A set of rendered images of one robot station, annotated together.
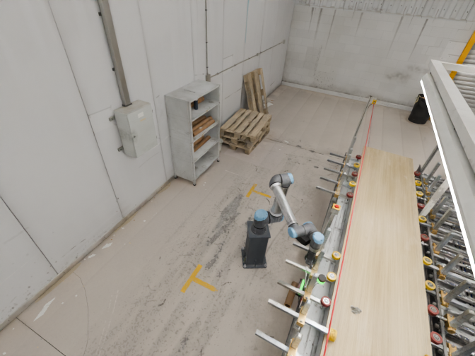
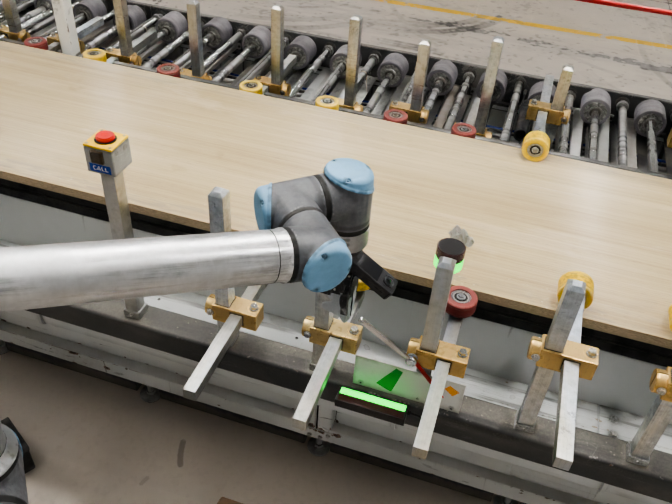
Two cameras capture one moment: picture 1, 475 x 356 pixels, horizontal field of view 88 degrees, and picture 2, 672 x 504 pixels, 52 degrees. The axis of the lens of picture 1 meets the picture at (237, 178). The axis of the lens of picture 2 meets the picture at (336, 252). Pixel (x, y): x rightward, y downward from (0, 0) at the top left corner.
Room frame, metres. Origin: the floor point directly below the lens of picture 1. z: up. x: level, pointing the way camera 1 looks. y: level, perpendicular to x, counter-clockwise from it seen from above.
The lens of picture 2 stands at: (1.47, 0.33, 2.00)
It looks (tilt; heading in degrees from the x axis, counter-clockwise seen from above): 40 degrees down; 261
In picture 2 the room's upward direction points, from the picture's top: 4 degrees clockwise
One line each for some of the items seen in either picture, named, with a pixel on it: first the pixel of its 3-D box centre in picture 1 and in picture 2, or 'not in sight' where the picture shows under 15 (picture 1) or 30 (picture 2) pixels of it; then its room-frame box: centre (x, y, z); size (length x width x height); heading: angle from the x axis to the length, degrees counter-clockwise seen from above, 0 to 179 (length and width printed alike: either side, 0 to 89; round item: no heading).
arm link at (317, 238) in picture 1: (317, 240); (346, 195); (1.29, -0.69, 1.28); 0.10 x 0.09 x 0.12; 18
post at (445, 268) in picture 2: (309, 289); (430, 342); (1.08, -0.68, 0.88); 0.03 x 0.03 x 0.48; 65
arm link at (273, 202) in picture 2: (309, 229); (291, 209); (1.39, -0.64, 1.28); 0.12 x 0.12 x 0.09; 18
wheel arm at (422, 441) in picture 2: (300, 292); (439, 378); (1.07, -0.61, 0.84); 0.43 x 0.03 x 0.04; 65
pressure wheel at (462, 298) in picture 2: (324, 303); (457, 312); (0.98, -0.80, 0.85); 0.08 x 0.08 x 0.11
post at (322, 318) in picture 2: (316, 265); (324, 307); (1.30, -0.79, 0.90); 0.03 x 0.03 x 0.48; 65
